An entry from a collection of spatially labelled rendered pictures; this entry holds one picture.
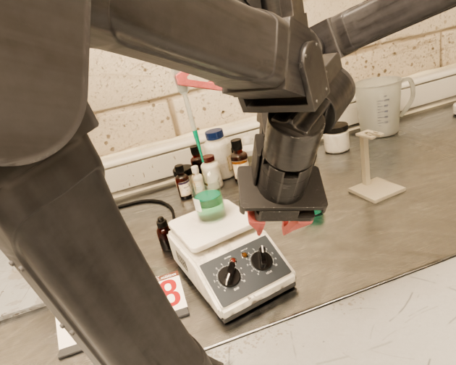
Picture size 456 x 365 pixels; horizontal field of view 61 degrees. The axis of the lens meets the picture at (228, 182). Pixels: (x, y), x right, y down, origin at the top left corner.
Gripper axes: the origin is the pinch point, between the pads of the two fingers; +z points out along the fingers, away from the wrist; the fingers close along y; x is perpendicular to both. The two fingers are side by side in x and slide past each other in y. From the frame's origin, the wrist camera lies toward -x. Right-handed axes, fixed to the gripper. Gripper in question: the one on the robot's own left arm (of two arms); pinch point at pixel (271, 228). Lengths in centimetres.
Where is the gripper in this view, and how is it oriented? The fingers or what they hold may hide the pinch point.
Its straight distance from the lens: 53.3
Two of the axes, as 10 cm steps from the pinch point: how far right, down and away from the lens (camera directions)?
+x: 0.4, 7.6, -6.4
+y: -10.0, 0.1, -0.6
